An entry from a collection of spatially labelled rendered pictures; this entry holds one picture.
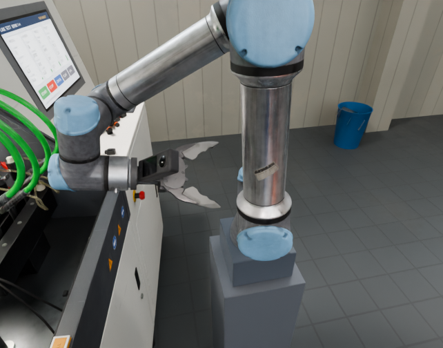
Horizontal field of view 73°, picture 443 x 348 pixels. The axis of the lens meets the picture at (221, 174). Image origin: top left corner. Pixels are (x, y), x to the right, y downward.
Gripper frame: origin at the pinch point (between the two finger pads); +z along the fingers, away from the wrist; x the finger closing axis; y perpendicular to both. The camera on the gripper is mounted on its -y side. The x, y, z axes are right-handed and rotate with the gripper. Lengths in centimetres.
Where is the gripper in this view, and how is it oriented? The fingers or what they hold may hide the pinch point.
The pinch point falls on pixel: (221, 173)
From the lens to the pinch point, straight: 69.1
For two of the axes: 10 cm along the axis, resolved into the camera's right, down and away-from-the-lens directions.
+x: 0.3, 9.8, -1.7
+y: -2.9, 1.7, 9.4
